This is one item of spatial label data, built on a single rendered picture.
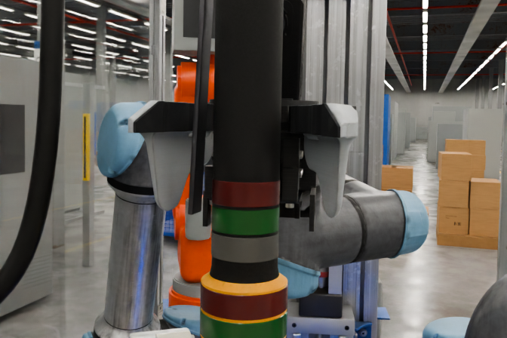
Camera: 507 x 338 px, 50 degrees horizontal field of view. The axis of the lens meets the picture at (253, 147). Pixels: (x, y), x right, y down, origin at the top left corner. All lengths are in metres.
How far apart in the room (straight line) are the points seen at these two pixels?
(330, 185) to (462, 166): 7.54
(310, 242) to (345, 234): 0.04
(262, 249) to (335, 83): 0.92
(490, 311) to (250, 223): 0.48
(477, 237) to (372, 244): 7.27
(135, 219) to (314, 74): 0.50
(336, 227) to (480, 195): 7.34
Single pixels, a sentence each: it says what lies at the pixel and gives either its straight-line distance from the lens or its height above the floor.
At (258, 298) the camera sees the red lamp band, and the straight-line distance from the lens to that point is 0.26.
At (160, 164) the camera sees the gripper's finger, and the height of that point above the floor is 1.62.
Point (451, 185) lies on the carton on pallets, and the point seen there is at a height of 0.79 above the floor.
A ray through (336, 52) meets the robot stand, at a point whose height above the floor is 1.79.
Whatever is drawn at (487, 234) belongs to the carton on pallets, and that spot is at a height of 0.17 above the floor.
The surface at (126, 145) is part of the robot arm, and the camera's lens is 0.82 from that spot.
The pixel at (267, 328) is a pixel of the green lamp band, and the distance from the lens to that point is 0.27.
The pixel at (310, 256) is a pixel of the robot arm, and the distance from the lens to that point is 0.54.
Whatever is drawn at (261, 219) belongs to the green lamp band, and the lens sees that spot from 0.26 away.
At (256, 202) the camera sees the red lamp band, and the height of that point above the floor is 1.60.
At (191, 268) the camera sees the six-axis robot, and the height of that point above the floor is 0.51.
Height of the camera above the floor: 1.64
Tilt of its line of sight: 3 degrees down
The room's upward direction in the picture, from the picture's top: 1 degrees clockwise
